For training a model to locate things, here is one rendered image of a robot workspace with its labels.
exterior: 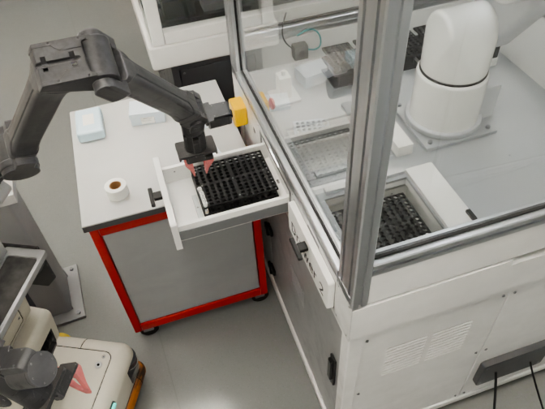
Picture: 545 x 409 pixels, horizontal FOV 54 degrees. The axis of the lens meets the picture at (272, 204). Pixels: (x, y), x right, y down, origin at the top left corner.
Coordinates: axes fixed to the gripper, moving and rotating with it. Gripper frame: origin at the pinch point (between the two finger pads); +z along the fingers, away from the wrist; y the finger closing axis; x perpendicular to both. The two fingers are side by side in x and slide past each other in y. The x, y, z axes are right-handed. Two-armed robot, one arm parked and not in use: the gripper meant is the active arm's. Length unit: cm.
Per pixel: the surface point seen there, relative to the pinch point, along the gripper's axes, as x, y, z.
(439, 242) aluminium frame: 51, -41, -13
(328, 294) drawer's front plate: 43.5, -20.8, 7.8
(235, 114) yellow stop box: -31.9, -18.3, 9.2
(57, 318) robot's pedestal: -35, 67, 99
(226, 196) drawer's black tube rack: 4.4, -5.7, 7.8
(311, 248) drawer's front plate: 32.0, -20.7, 4.1
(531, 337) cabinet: 52, -90, 55
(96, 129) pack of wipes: -53, 28, 20
